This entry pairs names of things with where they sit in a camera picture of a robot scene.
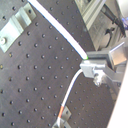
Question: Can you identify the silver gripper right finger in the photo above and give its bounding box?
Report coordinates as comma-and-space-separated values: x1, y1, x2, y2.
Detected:
87, 42, 128, 68

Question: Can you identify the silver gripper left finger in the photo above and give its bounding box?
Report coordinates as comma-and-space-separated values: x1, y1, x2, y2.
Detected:
80, 63, 124, 86

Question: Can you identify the metal cable clip bracket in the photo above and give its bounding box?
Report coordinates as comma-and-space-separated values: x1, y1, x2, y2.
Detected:
0, 3, 36, 52

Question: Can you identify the aluminium extrusion frame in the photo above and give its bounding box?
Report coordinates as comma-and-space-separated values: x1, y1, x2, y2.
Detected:
75, 0, 126, 51

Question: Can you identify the black background cable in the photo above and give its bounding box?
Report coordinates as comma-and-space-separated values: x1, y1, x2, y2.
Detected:
100, 4, 127, 37

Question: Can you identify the small metal cable clip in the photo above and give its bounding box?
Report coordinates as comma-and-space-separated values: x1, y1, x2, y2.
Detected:
52, 107, 71, 128

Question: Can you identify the white cable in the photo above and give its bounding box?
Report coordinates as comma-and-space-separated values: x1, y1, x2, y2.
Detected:
27, 0, 90, 120

